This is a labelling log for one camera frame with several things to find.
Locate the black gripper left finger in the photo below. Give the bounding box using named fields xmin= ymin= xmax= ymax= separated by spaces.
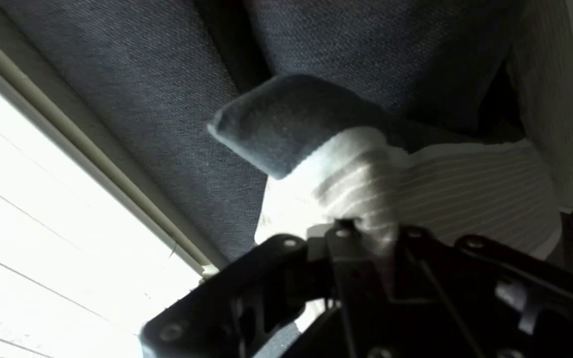
xmin=139 ymin=221 xmax=370 ymax=358

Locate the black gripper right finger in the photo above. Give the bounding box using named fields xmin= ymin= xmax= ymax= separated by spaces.
xmin=378 ymin=227 xmax=573 ymax=358

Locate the white striped knit cloth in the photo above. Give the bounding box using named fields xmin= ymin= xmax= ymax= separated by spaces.
xmin=253 ymin=0 xmax=573 ymax=262

